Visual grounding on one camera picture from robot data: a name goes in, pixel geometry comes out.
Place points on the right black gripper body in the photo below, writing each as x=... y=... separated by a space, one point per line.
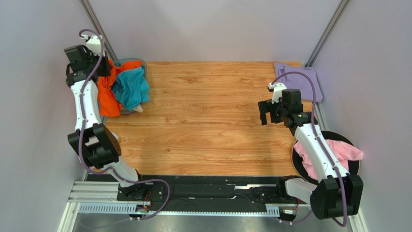
x=268 y=109

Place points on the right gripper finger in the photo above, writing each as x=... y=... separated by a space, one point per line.
x=262 y=105
x=263 y=118

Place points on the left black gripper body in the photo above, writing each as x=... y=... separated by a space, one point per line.
x=103 y=69

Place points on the orange t shirt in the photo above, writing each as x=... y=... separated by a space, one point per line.
x=109 y=106

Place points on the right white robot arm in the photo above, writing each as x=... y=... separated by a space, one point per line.
x=338 y=192

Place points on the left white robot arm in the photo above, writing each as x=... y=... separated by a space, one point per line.
x=97 y=147

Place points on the grey plastic laundry basket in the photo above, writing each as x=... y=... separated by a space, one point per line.
x=120 y=62

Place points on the folded lavender t shirt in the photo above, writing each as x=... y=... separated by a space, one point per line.
x=297 y=81

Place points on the teal t shirt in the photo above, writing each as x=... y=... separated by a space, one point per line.
x=131 y=88

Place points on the beige t shirt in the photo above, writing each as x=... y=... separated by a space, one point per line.
x=138 y=109

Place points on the pink t shirt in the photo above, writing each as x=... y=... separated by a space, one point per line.
x=343 y=151

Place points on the round black tray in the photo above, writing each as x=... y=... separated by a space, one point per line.
x=297 y=161

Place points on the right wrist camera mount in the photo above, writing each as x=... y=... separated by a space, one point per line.
x=276 y=89

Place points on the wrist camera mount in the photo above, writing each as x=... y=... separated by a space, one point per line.
x=94 y=43
x=276 y=89

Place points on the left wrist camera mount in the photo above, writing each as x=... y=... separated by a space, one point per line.
x=94 y=43

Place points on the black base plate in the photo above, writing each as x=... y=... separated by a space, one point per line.
x=206 y=193

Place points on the aluminium frame rail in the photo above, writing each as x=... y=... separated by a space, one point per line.
x=94 y=197

